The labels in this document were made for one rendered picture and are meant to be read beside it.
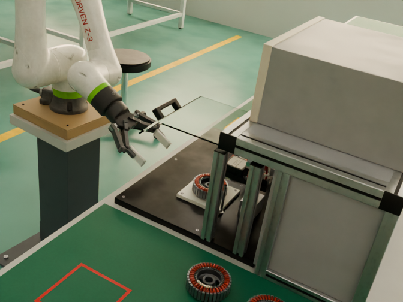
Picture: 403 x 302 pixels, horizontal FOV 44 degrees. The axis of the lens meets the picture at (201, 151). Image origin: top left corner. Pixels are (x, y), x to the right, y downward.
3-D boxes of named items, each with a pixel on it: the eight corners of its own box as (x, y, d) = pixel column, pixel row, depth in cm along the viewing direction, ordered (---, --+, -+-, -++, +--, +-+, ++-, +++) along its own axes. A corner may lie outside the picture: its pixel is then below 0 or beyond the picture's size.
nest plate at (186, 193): (176, 196, 154) (176, 193, 153) (200, 177, 166) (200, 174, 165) (218, 214, 148) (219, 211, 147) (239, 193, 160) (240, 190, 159)
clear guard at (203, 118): (138, 133, 136) (139, 114, 134) (183, 108, 155) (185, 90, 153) (243, 175, 124) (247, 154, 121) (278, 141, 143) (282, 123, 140)
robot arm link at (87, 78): (54, 79, 163) (70, 55, 157) (78, 74, 174) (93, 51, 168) (83, 109, 161) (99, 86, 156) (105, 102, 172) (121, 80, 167)
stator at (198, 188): (185, 192, 154) (186, 183, 152) (202, 178, 163) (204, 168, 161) (216, 206, 150) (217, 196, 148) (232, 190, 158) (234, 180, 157)
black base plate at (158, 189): (114, 202, 150) (114, 196, 149) (212, 132, 201) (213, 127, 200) (253, 268, 133) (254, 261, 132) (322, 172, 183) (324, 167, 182)
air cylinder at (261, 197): (237, 214, 149) (240, 199, 147) (247, 203, 155) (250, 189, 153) (252, 221, 147) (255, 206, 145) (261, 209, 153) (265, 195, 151)
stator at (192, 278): (197, 265, 130) (199, 254, 128) (236, 282, 127) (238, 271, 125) (177, 292, 121) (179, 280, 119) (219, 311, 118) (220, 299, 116)
